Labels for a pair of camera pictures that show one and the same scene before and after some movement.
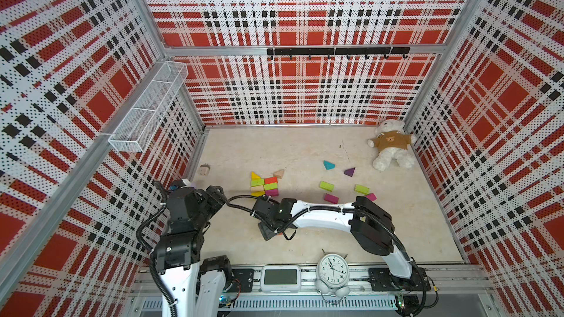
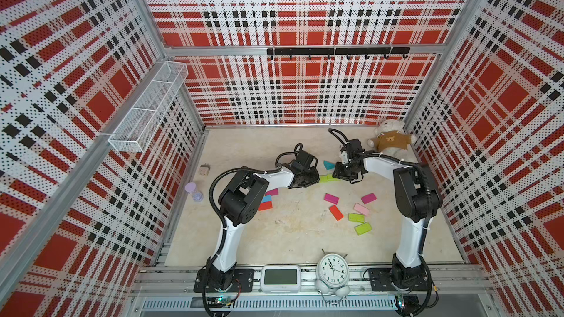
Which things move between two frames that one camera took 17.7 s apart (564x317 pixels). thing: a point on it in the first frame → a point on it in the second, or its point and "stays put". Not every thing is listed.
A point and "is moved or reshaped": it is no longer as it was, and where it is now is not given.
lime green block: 362,189 → 331,178
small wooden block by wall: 204,169 stays put
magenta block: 371,197 stays put
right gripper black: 266,233 → 338,174
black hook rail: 348,51 stays put
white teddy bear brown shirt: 392,142 stays put
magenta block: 330,198 stays put
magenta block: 272,192 stays put
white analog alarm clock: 333,271 stays put
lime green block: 327,186 is moved or reshaped
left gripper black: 212,197 → 315,177
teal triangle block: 328,165 stays put
